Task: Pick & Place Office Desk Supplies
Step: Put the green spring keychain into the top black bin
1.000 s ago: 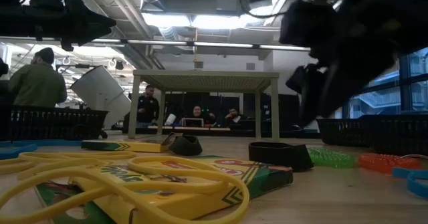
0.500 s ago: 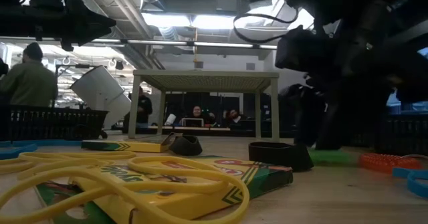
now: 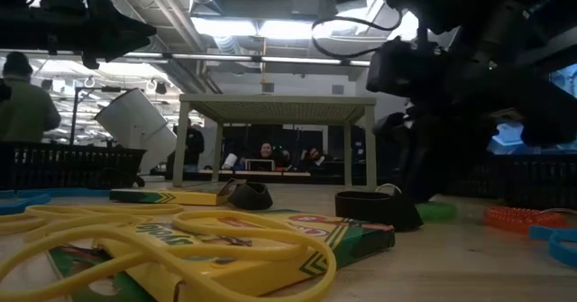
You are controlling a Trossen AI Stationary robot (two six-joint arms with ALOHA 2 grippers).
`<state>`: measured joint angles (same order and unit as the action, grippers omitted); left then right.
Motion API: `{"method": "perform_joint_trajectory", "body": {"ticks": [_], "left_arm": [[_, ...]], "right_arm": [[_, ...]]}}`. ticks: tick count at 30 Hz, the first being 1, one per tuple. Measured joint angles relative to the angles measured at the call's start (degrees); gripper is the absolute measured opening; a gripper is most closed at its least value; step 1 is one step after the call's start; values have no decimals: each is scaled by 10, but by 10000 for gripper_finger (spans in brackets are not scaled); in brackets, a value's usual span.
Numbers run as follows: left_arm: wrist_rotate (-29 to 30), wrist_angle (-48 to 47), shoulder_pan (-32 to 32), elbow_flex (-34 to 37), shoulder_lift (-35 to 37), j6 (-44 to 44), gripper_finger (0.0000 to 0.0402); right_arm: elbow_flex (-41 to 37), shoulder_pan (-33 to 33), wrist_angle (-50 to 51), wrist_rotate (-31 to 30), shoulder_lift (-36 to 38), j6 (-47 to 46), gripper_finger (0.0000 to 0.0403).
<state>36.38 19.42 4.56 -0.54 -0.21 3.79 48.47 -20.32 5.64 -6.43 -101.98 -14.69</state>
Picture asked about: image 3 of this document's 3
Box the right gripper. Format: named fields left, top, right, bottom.
left=365, top=36, right=457, bottom=203

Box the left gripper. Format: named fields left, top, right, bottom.
left=42, top=0, right=158, bottom=71

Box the green rubber band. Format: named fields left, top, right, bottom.
left=414, top=201, right=458, bottom=224

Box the black slotted plastic basket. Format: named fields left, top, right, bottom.
left=502, top=154, right=577, bottom=209
left=445, top=156, right=508, bottom=200
left=0, top=142, right=148, bottom=190

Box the large crayon box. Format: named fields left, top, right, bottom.
left=48, top=209, right=397, bottom=302

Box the orange spiral band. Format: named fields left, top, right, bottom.
left=483, top=206, right=572, bottom=235

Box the yellow rubber band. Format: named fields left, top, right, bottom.
left=0, top=202, right=185, bottom=244
left=0, top=209, right=338, bottom=302

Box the small yellow crayon box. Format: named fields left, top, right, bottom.
left=109, top=188, right=232, bottom=207

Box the light blue rubber band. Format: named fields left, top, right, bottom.
left=0, top=192, right=52, bottom=216

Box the person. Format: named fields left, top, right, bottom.
left=0, top=51, right=62, bottom=143
left=257, top=142, right=289, bottom=168
left=173, top=117, right=206, bottom=168
left=301, top=147, right=333, bottom=168

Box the ceiling strip light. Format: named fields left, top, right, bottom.
left=124, top=51, right=371, bottom=68

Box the green perforated metal riser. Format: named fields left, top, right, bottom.
left=172, top=93, right=378, bottom=190

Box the background laptop screen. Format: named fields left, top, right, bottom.
left=245, top=158, right=276, bottom=172

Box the background wooden table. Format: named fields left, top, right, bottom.
left=197, top=169, right=312, bottom=179

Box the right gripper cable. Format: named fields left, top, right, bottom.
left=309, top=14, right=406, bottom=61

